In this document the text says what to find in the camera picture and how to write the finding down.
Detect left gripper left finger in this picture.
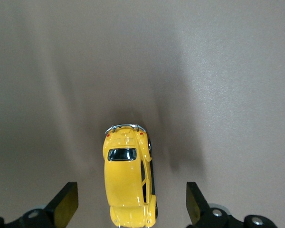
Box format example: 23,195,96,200
0,181,79,228

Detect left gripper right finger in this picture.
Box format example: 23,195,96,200
186,181,279,228

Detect yellow beetle toy car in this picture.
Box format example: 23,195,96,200
102,123,159,228

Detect brown table mat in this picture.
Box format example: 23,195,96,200
0,0,285,228

